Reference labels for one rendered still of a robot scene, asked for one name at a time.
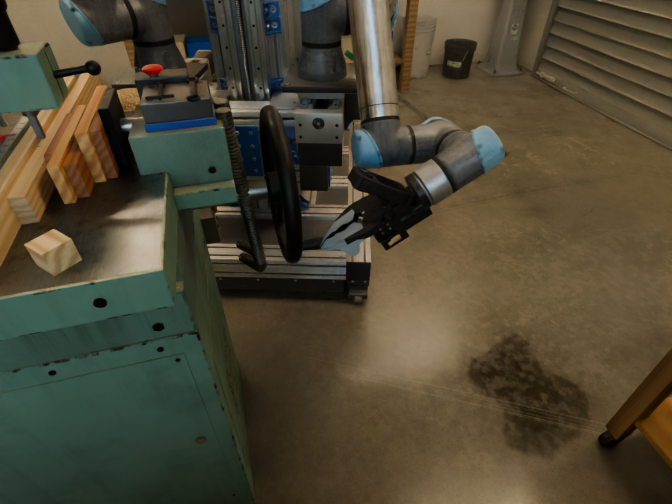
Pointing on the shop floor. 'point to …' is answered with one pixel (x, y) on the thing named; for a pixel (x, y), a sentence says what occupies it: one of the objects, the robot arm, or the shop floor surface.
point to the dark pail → (458, 58)
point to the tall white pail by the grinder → (425, 26)
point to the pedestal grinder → (505, 41)
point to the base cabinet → (132, 418)
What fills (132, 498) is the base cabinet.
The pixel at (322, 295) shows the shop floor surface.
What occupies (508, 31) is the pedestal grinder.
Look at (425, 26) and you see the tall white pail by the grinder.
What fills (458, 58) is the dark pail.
